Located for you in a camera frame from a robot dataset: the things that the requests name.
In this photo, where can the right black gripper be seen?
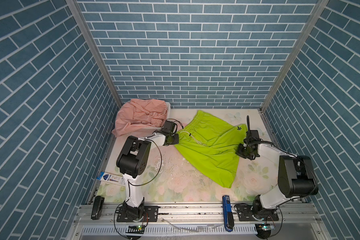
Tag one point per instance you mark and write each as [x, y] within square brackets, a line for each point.
[239, 151]

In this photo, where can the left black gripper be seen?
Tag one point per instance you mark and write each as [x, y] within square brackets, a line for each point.
[175, 139]

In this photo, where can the neon green shorts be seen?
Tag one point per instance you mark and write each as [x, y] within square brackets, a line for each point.
[210, 144]

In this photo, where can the white plastic basket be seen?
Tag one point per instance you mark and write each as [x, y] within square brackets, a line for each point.
[151, 129]

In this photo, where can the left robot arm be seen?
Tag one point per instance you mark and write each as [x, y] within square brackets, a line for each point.
[132, 162]

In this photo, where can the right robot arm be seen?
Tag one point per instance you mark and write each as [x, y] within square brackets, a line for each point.
[296, 177]

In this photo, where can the pink shorts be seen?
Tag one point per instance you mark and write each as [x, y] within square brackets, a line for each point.
[137, 114]

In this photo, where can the blue handheld tool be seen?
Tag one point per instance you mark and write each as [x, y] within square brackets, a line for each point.
[228, 214]

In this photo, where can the black stapler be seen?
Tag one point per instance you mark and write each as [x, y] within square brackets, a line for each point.
[97, 207]

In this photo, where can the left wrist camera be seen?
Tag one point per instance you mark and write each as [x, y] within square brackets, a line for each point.
[169, 127]

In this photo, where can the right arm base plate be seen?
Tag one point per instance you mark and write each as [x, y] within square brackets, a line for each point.
[248, 213]

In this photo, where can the aluminium front rail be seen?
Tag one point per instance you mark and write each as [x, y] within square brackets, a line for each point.
[200, 213]

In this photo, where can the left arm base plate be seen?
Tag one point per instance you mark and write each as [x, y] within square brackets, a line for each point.
[128, 214]

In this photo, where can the white slotted cable duct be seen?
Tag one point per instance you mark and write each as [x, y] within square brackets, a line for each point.
[166, 230]

